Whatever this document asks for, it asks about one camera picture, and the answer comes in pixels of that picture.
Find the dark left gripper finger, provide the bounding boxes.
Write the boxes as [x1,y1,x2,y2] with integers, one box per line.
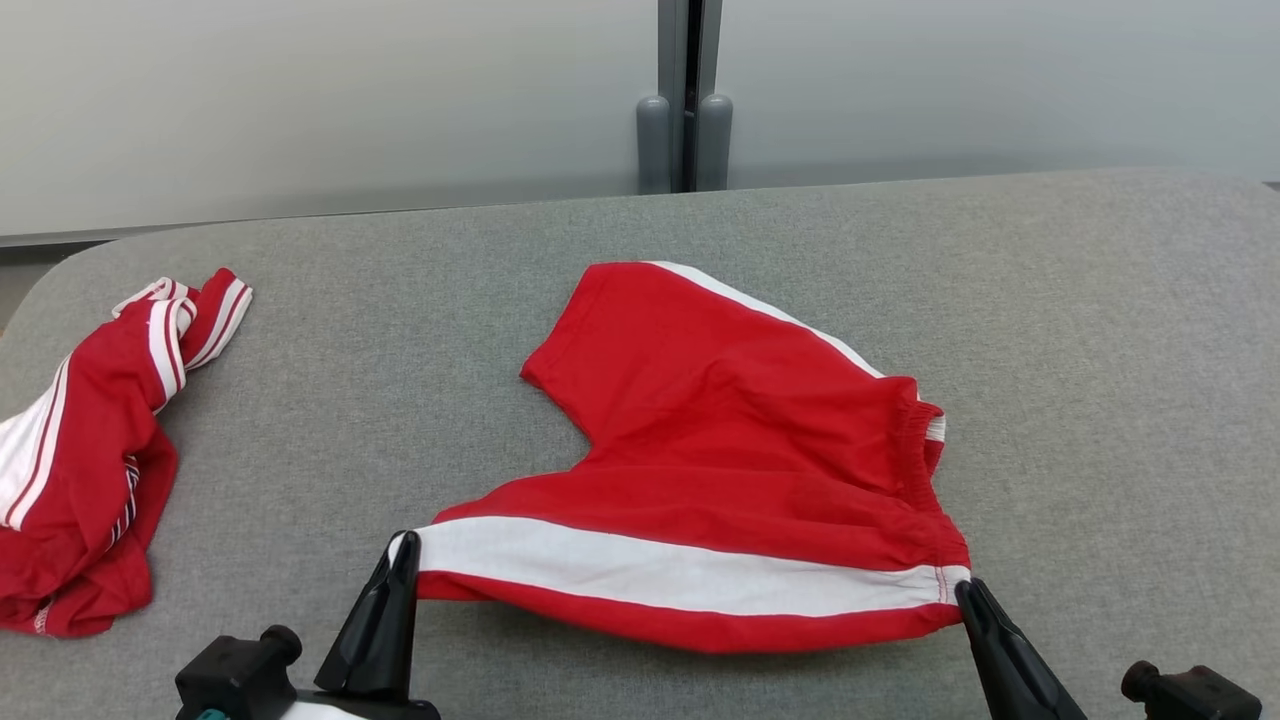
[398,530,423,701]
[315,548,401,696]

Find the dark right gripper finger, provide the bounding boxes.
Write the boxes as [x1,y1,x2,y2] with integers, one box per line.
[955,578,1031,720]
[985,600,1086,720]

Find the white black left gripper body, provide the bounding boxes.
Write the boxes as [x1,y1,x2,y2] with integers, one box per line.
[280,690,441,720]

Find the red jersey with white trim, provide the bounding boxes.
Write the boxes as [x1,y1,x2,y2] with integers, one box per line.
[0,267,253,639]

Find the red shorts with white stripe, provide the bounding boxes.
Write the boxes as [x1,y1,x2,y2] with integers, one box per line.
[405,260,973,656]

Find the grey vertical partition post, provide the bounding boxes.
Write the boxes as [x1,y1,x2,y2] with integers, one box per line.
[657,0,723,193]

